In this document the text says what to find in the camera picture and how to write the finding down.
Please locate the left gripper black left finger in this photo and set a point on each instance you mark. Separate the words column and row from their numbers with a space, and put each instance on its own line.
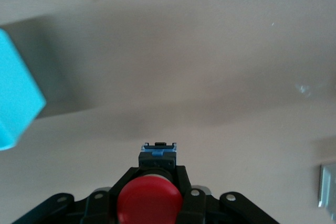
column 99, row 205

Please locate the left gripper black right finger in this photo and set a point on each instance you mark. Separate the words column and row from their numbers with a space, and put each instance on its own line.
column 199, row 205

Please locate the red mushroom push button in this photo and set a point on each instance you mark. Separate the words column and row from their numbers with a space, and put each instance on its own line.
column 149, row 200

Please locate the perforated metal power supply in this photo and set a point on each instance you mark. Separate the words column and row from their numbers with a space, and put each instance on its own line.
column 328, row 190

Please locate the cyan plastic bin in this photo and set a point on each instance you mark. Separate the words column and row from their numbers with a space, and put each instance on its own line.
column 15, row 90

